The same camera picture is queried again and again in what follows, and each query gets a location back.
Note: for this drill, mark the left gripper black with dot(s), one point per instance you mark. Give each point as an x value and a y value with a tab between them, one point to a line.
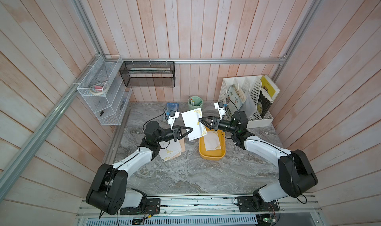
178	135

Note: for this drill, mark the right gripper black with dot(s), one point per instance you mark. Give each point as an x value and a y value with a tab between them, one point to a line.
216	124

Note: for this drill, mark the pink lined paper sheet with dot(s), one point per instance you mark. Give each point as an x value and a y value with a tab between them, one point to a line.
182	144

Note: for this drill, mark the white yellow-pattern paper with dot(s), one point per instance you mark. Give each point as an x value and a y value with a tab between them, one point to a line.
191	119
169	150

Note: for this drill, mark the yellow plastic storage box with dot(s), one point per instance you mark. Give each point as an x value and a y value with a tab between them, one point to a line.
213	155

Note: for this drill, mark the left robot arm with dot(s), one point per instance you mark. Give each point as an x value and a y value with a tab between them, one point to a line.
108	191

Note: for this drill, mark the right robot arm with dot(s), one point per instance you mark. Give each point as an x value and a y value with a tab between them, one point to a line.
295	173

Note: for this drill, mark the stack of stationery paper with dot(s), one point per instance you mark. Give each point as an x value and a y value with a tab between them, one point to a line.
211	141

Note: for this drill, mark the green pen holder cup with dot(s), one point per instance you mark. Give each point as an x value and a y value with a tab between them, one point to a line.
195	102

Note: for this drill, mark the blue booklet on table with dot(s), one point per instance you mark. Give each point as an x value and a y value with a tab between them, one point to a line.
171	107

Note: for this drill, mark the illustrated magazine in organizer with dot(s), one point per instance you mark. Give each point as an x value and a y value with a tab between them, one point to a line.
235	98

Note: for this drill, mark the white plastic file organizer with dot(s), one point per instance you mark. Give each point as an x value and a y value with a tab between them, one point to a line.
253	85

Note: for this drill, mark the grey folder in organizer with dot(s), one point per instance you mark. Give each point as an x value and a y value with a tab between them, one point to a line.
249	106

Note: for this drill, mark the dark book in organizer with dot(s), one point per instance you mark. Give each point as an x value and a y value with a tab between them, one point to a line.
264	103

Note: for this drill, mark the yellow book in organizer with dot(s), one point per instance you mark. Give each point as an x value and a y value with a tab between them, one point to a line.
270	87

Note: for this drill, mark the tape roll on shelf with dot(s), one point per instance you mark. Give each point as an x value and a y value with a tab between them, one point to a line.
98	90

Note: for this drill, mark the black mesh wall basket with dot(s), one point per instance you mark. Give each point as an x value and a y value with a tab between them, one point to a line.
148	74

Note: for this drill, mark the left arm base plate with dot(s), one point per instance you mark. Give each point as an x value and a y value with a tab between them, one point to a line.
150	206

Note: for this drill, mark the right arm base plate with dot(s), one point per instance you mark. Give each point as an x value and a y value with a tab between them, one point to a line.
254	204

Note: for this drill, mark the white mesh wall shelf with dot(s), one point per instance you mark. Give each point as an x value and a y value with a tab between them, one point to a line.
109	108

